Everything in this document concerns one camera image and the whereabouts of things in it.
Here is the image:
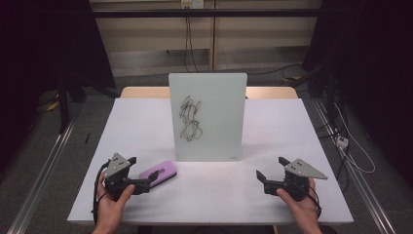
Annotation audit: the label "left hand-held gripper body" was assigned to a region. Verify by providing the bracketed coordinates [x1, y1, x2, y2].
[102, 152, 152, 201]

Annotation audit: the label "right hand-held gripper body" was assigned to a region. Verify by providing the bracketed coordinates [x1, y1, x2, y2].
[263, 158, 328, 202]

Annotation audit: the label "purple board eraser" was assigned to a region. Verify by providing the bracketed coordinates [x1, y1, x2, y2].
[138, 160, 178, 189]

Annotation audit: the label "person's right hand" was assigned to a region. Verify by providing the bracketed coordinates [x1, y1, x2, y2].
[276, 176, 322, 229]

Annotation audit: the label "person's left hand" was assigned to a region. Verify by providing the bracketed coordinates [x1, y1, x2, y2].
[95, 172, 136, 229]

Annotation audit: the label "white table mat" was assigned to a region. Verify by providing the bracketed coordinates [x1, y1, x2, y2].
[66, 97, 355, 225]

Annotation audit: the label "white power strip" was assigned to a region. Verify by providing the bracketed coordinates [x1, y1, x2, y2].
[335, 136, 350, 150]

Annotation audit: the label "wooden table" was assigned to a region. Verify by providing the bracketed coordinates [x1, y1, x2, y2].
[120, 86, 299, 99]

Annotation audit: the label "black metal stand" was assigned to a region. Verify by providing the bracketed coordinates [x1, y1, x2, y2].
[56, 73, 88, 135]

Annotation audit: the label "white glass writing board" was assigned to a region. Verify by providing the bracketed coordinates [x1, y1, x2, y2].
[168, 72, 248, 163]

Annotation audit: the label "black curtain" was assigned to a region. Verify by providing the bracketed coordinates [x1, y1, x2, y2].
[301, 0, 413, 188]
[0, 0, 117, 170]

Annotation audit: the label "black horizontal bar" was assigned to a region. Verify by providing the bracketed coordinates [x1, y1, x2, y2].
[92, 9, 322, 19]

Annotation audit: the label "right hand-held gripper black cable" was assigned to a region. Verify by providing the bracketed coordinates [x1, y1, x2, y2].
[303, 183, 323, 219]

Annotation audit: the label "metal floor rail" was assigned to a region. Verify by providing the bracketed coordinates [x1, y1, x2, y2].
[6, 106, 83, 234]
[311, 97, 397, 234]

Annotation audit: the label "white cable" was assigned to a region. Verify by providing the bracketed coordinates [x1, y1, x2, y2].
[333, 101, 376, 175]

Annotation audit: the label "black floor cable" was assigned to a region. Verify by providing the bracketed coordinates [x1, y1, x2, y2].
[246, 63, 304, 76]

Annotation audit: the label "black hanging cables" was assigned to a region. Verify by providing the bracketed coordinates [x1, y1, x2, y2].
[183, 16, 200, 73]

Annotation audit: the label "wooden wall post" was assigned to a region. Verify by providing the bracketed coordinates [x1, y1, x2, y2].
[208, 0, 218, 71]

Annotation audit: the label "white wall socket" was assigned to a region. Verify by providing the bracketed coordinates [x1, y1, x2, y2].
[180, 0, 206, 10]

